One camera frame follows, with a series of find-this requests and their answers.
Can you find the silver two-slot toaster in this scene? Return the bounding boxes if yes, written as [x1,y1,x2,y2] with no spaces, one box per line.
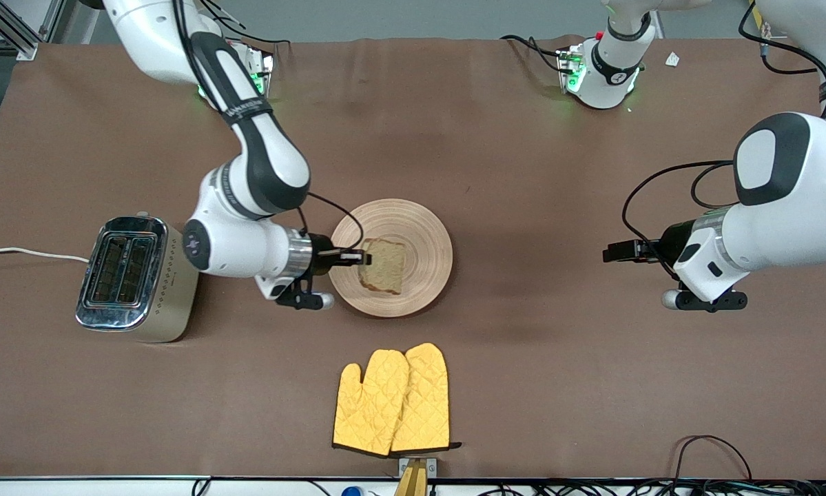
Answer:
[75,212,202,344]

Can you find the yellow quilted oven mitt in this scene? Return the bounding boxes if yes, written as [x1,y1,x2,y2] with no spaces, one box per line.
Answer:
[332,349,411,457]
[391,342,462,454]

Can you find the black base cable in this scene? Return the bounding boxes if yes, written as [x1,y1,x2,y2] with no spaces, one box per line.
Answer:
[199,0,293,50]
[500,34,566,74]

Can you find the brown table cover sheet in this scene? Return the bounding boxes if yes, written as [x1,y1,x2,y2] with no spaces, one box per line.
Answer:
[0,36,826,481]

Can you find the white toaster power cord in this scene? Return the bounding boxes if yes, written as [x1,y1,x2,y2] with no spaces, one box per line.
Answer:
[0,247,90,264]

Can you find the round wooden plate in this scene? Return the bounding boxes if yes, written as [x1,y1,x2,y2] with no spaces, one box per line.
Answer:
[327,198,453,318]

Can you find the brown toast slice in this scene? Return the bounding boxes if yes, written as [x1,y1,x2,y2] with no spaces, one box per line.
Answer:
[358,238,408,296]

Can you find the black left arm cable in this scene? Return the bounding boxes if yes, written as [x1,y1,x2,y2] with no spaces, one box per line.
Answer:
[622,160,739,280]

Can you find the black left base cable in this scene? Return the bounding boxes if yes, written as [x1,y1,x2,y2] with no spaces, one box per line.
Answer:
[500,34,566,74]

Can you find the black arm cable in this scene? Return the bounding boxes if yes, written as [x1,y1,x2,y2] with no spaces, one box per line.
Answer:
[296,192,366,252]
[622,160,739,280]

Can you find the wooden clamp with metal bracket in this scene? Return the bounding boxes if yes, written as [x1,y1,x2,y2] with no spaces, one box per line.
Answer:
[393,457,438,496]

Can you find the aluminium frame profile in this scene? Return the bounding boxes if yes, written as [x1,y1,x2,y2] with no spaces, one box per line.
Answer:
[0,0,66,60]

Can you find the black looped cable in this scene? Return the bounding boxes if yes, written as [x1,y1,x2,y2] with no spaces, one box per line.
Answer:
[672,435,753,483]

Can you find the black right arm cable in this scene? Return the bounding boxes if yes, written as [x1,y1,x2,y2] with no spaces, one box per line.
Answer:
[296,192,366,252]

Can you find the black right base cable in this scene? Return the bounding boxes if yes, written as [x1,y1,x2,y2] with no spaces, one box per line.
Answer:
[199,0,293,50]

